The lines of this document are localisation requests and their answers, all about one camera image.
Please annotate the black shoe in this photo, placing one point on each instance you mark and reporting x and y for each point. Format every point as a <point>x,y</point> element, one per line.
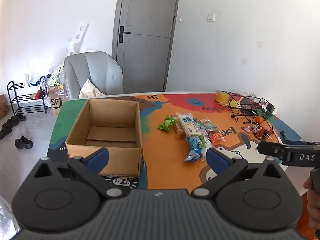
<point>5,132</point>
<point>28,142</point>
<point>19,117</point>
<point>10,123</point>
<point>19,144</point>

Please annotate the tangerine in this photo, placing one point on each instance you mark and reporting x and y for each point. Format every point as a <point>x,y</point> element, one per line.
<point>259,120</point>

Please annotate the brown printed carton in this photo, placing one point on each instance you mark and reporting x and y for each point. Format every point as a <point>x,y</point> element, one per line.
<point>3,107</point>

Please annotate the green yellow printed bag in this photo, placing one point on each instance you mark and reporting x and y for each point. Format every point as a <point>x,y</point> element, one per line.
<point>56,76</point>

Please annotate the small red object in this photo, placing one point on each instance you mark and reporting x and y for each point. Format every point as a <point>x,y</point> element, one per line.
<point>38,94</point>

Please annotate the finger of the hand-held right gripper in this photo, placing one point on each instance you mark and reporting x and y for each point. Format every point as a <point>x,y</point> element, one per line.
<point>270,149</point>

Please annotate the yellow tape roll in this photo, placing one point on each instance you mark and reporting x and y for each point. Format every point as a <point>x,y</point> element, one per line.
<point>222,98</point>

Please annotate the cardboard box black logo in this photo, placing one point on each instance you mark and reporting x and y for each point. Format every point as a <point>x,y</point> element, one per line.
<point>56,103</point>

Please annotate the white light switch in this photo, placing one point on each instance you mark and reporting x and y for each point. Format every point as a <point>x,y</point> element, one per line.
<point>211,17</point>

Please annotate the green snack packet red picture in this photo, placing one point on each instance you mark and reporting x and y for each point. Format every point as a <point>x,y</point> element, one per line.
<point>166,123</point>

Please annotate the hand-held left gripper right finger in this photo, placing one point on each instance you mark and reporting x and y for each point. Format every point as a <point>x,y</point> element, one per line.
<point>216,161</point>

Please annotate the white dotted pillow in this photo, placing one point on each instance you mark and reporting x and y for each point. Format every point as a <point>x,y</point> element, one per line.
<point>88,90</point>

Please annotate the grey door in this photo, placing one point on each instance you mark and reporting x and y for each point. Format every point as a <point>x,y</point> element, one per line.
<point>147,55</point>

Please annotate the clear cracker packet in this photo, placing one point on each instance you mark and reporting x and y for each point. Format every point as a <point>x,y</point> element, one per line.
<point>178,130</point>
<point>207,121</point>

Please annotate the large pale snack packet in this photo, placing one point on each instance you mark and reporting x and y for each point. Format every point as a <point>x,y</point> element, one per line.
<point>187,125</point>

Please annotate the blue plastic bag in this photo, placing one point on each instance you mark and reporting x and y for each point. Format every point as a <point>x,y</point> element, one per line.
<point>37,80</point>

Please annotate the white foam board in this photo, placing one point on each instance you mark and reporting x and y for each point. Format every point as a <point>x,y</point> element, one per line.
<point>78,36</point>

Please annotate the grey armchair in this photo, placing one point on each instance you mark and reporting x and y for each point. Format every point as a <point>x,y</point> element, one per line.
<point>100,70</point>

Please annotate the black shoe rack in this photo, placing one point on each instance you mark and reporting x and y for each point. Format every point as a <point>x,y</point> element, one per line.
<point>32,96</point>

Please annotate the yellow plastic item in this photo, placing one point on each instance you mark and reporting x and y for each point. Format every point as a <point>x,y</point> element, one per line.
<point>234,103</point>

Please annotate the green white snack packet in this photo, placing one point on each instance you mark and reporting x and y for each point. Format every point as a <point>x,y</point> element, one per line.
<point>205,143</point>

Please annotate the person's right hand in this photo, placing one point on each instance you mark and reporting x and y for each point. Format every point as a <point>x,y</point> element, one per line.
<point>313,205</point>

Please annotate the orange snack packet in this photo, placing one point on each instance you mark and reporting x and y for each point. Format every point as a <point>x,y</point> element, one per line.
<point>216,136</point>

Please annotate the black power adapter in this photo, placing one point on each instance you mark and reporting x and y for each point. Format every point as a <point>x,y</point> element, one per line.
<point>270,108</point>

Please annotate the small blue tool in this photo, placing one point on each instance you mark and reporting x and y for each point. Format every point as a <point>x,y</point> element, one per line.
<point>283,135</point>

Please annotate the colourful printed table mat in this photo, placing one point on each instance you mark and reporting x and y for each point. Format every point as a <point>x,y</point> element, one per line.
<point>170,160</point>

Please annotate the shiny plastic sheet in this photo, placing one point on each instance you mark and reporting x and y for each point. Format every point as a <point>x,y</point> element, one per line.
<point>7,217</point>

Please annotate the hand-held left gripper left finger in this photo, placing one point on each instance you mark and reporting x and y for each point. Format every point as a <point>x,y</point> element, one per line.
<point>97,158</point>

